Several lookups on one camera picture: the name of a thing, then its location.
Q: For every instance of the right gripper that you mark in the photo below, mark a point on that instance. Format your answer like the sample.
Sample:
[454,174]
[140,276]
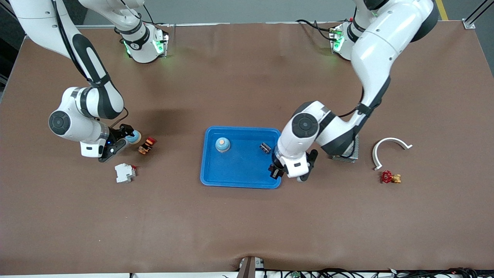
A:
[115,134]

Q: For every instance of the aluminium frame rail corner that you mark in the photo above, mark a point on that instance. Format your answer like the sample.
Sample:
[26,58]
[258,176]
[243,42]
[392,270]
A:
[469,24]

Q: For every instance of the white curved plastic clamp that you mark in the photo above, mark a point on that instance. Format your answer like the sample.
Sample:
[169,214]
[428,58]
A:
[374,154]

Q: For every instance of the grey black electrolytic capacitor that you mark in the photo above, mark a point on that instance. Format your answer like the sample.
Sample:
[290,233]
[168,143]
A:
[265,148]

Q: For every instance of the blue plastic tray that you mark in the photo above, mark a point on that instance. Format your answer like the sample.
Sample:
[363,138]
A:
[239,170]

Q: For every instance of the blue dome call bell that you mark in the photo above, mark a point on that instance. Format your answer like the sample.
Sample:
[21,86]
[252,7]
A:
[136,138]
[222,146]

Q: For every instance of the orange black emergency stop button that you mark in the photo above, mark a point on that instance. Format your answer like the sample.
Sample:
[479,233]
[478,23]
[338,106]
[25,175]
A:
[146,146]

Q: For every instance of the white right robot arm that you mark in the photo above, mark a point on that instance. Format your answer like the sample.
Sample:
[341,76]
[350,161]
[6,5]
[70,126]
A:
[73,116]

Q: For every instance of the white circuit breaker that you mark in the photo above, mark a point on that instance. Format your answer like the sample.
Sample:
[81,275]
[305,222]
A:
[124,173]

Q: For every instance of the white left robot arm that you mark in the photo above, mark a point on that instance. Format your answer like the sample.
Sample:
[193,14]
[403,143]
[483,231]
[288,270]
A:
[378,46]

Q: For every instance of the grey metal mount bracket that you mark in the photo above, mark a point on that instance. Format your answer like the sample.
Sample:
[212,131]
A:
[250,268]

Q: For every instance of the metal mesh power supply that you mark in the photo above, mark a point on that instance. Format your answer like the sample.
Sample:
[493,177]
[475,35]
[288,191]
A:
[347,158]

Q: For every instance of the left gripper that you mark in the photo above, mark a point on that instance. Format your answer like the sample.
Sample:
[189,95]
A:
[276,169]

